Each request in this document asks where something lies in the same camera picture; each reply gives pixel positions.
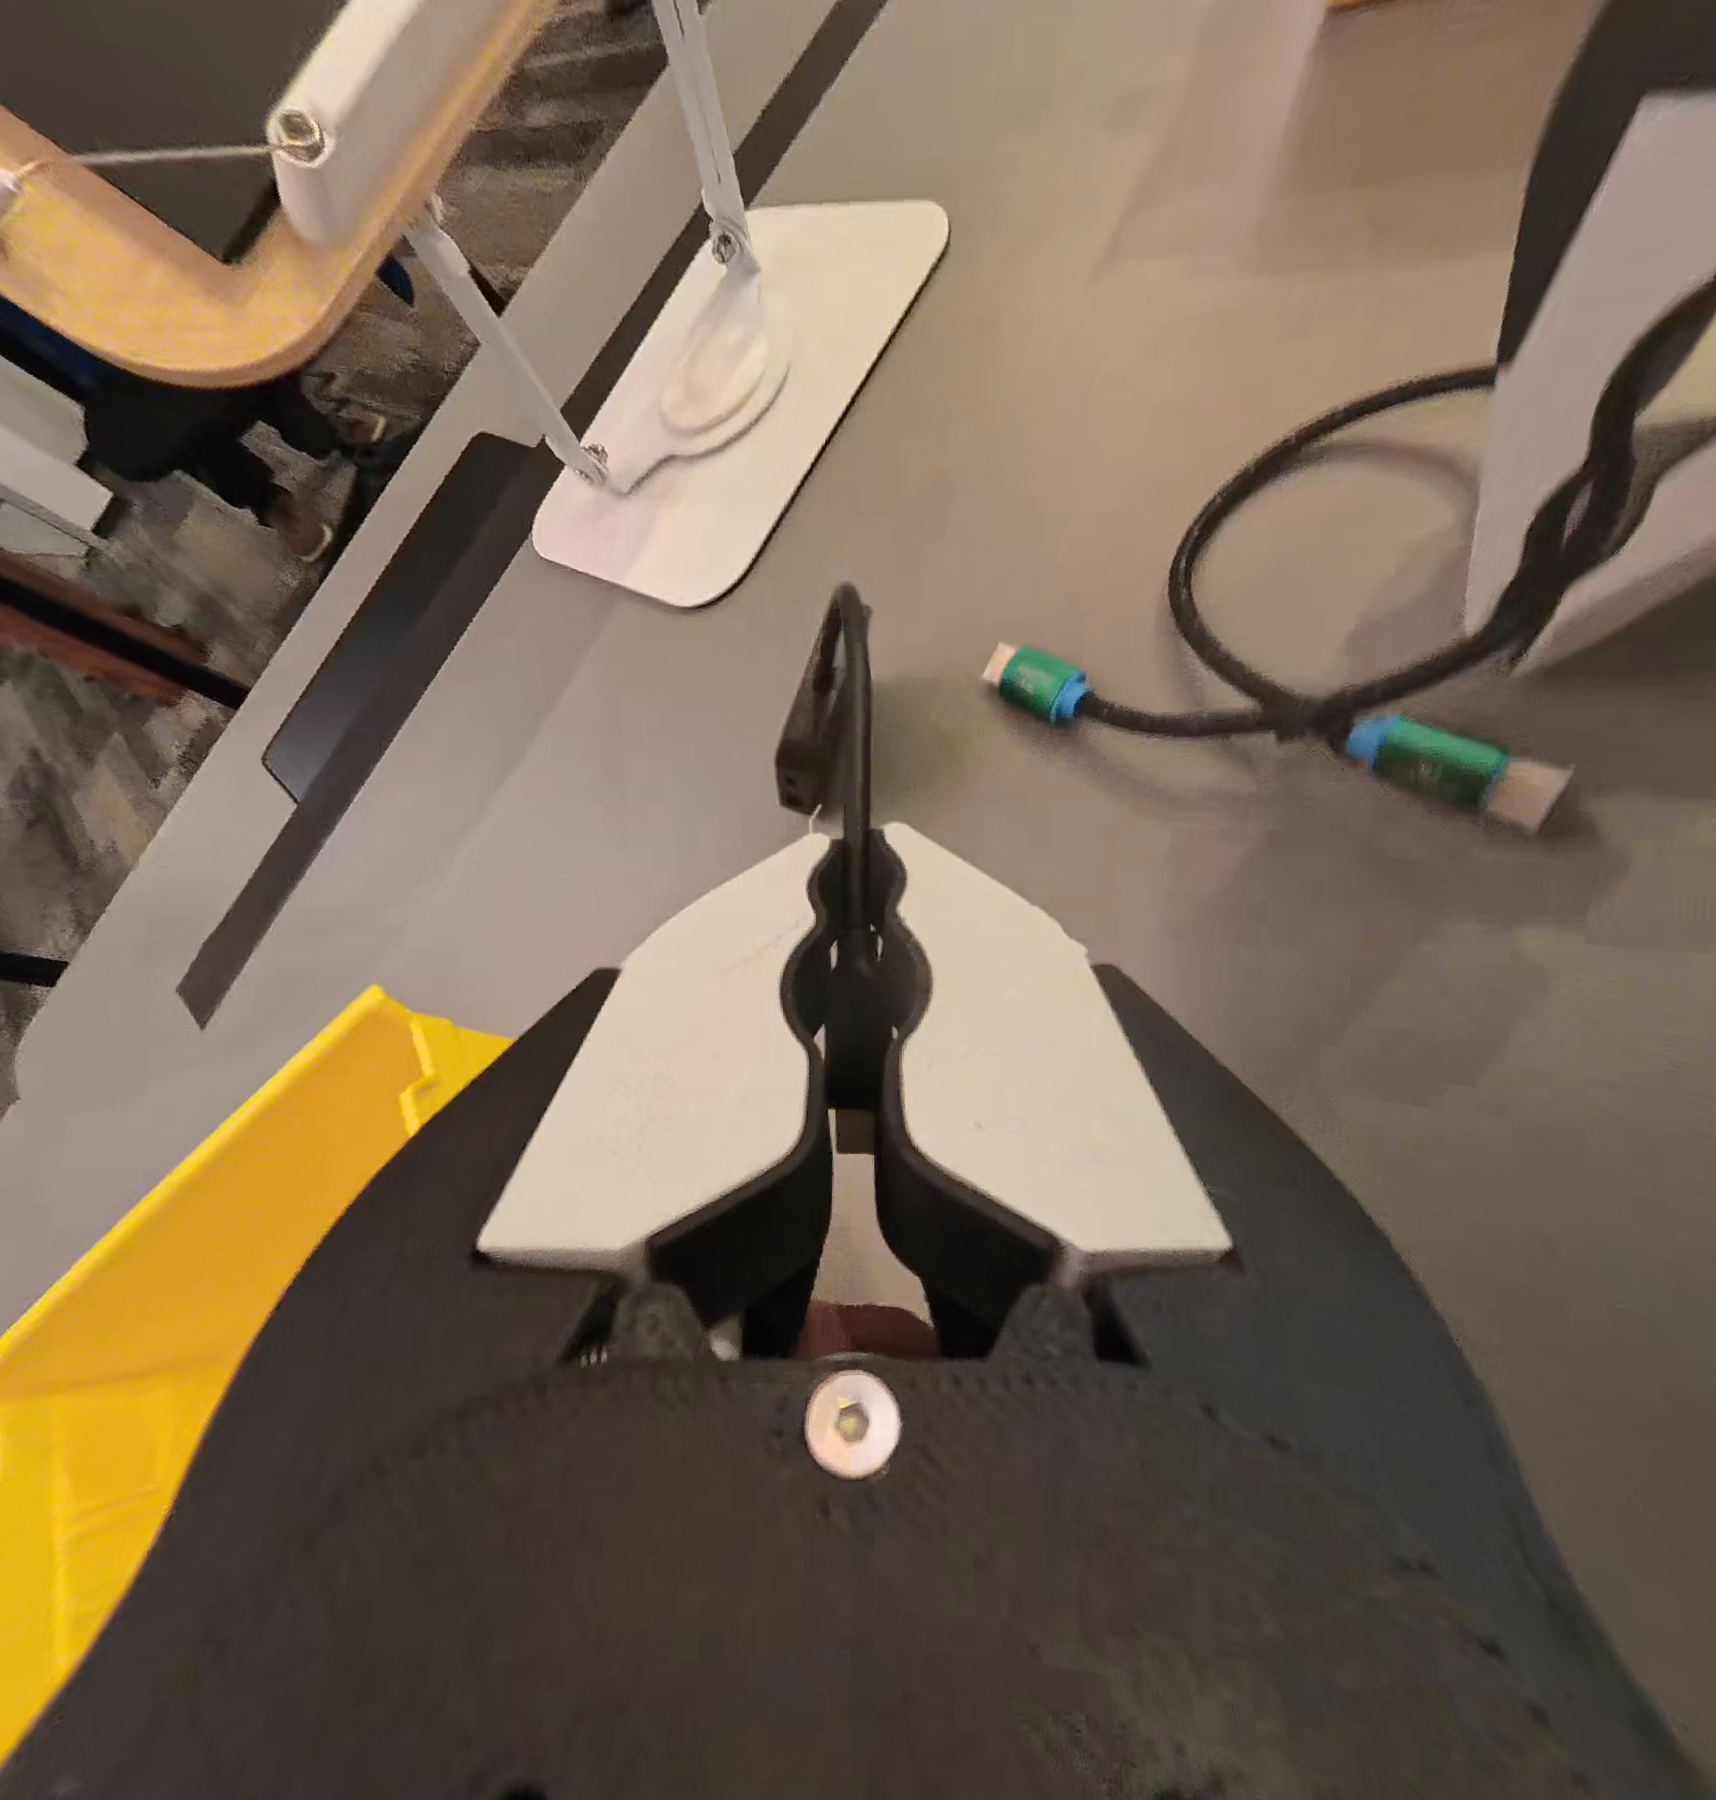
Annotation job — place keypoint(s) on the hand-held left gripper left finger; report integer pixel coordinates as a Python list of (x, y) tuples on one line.
[(647, 1098)]

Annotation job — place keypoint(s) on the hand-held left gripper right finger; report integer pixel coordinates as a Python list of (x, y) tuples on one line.
[(1070, 1098)]

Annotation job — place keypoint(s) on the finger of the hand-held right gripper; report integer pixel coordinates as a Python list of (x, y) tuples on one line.
[(1689, 507), (1576, 338)]

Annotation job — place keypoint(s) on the yellow plastic bin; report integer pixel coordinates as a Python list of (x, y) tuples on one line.
[(127, 1407)]

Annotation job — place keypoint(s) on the grey panel with wooden rim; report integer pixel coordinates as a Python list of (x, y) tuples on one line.
[(184, 268)]

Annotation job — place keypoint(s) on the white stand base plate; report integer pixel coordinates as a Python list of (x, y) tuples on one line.
[(802, 366)]

